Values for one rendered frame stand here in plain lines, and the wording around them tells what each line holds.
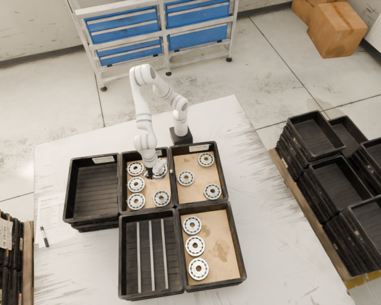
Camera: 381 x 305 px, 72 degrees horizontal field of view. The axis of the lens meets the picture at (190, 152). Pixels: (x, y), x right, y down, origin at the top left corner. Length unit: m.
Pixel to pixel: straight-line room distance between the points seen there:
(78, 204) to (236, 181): 0.98
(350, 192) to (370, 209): 0.21
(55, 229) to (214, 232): 0.97
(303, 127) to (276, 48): 1.82
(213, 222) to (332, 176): 1.21
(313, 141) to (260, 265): 1.17
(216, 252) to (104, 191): 0.74
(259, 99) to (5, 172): 2.82
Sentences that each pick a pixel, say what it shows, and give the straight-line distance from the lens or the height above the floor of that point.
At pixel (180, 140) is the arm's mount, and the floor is 0.80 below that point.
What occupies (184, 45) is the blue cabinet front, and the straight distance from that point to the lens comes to 3.32.
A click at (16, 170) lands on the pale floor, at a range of 3.16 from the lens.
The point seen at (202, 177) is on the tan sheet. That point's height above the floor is 0.83.
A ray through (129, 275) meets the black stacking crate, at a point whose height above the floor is 0.83.
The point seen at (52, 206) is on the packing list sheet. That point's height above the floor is 0.70.
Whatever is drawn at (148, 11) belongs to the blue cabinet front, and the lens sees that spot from 2.99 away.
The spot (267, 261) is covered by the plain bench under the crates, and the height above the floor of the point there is 0.70.
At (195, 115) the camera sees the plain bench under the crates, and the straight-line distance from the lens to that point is 2.07.
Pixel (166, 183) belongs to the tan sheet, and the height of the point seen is 0.83.
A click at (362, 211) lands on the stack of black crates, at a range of 2.22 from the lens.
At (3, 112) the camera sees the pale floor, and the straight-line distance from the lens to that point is 3.76.
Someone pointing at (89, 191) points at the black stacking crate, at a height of 0.83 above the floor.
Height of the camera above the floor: 2.27
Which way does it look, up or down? 57 degrees down
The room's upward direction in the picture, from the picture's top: 2 degrees counter-clockwise
